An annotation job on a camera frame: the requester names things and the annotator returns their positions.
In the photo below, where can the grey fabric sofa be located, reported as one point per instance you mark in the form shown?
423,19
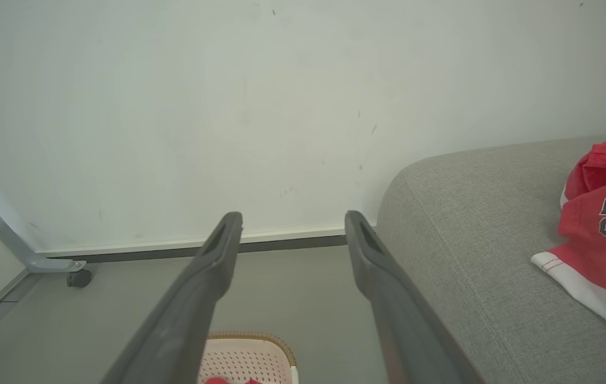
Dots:
468,240

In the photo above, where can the red garment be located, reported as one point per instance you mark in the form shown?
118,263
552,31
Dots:
217,381

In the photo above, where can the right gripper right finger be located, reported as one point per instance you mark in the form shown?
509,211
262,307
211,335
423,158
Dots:
404,320

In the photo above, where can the grey metal table leg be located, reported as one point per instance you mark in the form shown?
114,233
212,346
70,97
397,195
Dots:
15,240

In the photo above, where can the cream perforated laundry basket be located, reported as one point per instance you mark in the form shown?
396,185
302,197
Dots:
249,357

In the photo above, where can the white and black baseboard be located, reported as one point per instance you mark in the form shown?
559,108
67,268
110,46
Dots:
292,240

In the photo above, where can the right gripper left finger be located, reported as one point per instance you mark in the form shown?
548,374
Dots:
185,309

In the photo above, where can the red shorts with number 23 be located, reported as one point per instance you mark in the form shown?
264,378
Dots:
601,261

